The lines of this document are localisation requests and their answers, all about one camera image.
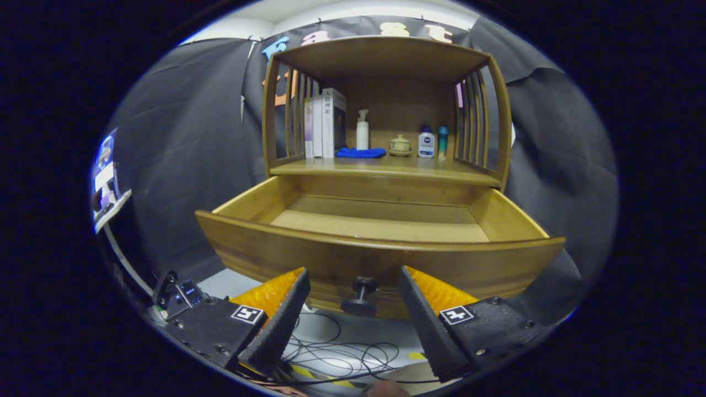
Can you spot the thin pale purple book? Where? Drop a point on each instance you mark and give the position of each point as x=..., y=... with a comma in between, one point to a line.
x=309, y=129

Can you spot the wooden drawer with black knob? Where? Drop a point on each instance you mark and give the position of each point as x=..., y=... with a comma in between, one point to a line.
x=276, y=253

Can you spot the blue cloth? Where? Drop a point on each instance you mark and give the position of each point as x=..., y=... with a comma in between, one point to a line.
x=361, y=153

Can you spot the wooden countertop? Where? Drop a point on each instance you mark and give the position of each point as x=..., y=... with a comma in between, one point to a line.
x=397, y=168

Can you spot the white bottle with blue cap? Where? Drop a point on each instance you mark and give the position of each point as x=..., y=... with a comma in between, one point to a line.
x=426, y=144

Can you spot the wooden cabinet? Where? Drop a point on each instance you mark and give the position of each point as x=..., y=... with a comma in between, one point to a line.
x=386, y=60

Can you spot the white book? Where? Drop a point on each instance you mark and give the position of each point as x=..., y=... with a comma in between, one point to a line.
x=317, y=127

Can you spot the teal bottle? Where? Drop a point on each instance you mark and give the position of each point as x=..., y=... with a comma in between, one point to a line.
x=443, y=143

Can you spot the white pump bottle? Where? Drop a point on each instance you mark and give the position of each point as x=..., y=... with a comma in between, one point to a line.
x=362, y=135

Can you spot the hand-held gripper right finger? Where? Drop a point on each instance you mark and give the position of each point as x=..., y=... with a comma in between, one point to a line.
x=427, y=325

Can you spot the ceramic lidded cup with saucer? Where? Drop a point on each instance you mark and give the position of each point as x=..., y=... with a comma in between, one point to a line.
x=400, y=146

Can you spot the yellow black floor tape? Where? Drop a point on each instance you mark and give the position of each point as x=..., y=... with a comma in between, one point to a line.
x=331, y=379

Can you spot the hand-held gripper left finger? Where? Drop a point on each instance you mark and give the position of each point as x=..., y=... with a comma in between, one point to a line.
x=281, y=325

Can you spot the black electronic device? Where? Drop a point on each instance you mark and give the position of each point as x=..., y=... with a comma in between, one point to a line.
x=179, y=295

